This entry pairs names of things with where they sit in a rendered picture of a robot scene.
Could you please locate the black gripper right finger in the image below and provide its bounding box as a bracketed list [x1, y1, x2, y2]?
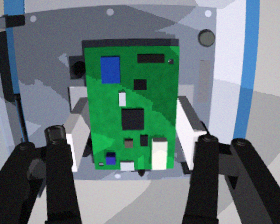
[176, 96, 280, 224]

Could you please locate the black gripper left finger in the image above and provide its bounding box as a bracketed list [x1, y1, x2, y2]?
[0, 97, 91, 224]

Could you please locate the green circuit board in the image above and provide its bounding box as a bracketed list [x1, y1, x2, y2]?
[84, 46, 180, 171]

